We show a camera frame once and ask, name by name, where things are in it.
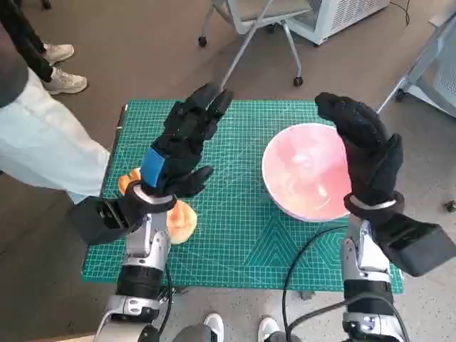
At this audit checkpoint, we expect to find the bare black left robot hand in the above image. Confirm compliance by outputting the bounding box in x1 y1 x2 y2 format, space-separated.
138 82 235 199

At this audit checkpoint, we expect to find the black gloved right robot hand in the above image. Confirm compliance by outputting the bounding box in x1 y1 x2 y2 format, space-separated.
314 91 405 207

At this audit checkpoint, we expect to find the long toy bread loaf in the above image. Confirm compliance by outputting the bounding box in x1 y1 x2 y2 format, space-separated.
118 168 143 195

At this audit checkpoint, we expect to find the pink bowl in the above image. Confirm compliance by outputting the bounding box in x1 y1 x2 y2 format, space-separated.
261 123 353 222

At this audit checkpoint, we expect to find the round toy bread bun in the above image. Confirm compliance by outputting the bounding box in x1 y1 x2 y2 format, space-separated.
165 199 199 245

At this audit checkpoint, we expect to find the green cutting mat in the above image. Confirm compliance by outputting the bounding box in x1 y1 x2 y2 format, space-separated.
81 99 405 295

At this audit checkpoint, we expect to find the grey metal rack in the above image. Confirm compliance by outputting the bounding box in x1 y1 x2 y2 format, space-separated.
375 14 456 118

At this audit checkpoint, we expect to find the white perforated cabinet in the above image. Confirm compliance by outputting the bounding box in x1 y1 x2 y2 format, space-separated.
284 0 389 46

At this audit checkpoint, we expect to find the black folding table leg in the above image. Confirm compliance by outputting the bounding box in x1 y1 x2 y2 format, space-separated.
152 284 190 297

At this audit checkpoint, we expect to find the grey office chair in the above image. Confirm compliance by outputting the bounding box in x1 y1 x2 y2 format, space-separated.
197 0 323 94

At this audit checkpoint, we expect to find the right robot leg white foot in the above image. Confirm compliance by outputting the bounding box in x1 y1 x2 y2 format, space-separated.
256 315 304 342

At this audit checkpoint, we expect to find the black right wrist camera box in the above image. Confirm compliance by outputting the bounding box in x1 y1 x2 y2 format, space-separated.
373 209 456 278

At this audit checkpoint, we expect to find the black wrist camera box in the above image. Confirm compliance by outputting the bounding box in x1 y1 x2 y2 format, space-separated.
68 195 131 247
373 209 456 278

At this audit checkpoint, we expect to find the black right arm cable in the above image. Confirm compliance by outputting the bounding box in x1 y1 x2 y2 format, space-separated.
282 224 352 342

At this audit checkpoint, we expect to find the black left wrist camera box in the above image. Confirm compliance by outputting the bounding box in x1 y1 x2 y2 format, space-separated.
68 195 131 247

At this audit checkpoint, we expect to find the thin black floor cable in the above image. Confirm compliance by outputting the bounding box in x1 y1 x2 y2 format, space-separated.
390 0 413 26

